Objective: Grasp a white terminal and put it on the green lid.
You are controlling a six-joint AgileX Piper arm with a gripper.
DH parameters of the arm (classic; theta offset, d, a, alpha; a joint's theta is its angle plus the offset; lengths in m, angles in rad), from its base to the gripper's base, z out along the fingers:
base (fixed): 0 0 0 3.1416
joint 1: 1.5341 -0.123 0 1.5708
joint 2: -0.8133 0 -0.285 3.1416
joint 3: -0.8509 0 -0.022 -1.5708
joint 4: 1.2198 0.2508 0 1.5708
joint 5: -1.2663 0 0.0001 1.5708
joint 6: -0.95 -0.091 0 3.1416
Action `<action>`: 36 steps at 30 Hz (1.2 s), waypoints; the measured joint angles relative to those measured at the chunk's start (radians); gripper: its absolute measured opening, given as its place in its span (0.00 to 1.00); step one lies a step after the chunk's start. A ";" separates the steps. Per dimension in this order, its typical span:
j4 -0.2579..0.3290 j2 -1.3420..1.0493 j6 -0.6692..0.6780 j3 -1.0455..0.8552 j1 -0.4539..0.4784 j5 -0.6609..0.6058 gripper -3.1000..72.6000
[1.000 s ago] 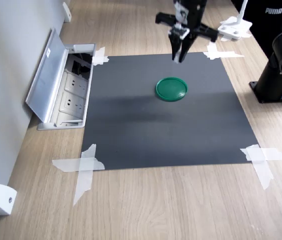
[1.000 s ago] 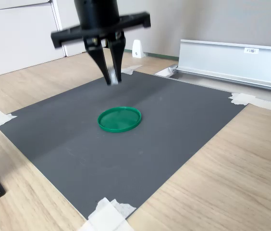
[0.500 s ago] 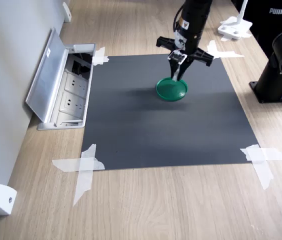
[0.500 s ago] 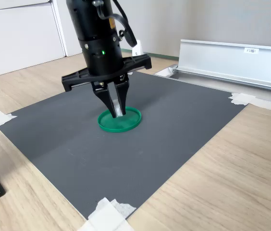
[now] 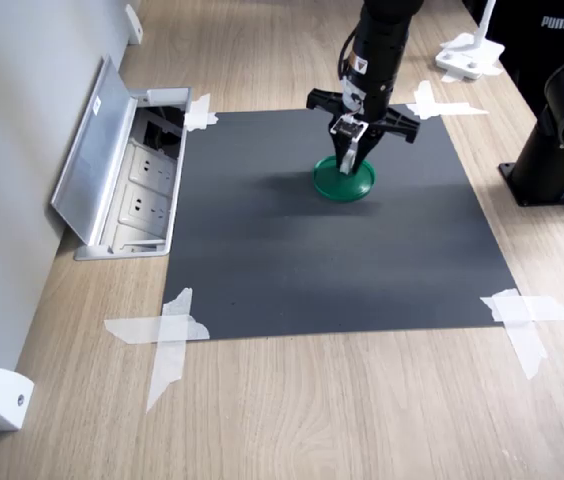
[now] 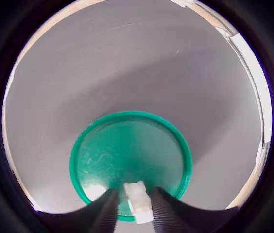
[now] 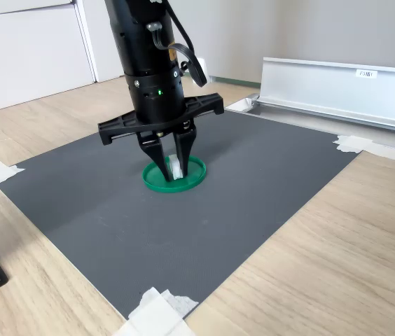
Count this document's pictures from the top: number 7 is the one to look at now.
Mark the small white plastic terminal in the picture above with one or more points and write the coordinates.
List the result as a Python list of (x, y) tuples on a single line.
[(174, 171)]

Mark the round green lid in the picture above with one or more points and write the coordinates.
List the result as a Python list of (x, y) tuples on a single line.
[(194, 175)]

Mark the dark grey mat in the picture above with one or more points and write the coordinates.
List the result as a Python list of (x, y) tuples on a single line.
[(148, 238)]

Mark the white cabinet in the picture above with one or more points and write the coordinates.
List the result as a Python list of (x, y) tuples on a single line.
[(26, 52)]

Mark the wide white tape patch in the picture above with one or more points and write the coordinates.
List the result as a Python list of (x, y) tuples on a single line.
[(152, 315)]

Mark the long white tape strip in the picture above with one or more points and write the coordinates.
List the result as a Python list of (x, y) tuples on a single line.
[(355, 143)]

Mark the small white printed label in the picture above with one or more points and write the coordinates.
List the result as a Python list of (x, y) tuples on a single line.
[(367, 73)]

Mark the small white bracket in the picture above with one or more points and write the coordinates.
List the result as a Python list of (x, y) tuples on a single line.
[(202, 62)]

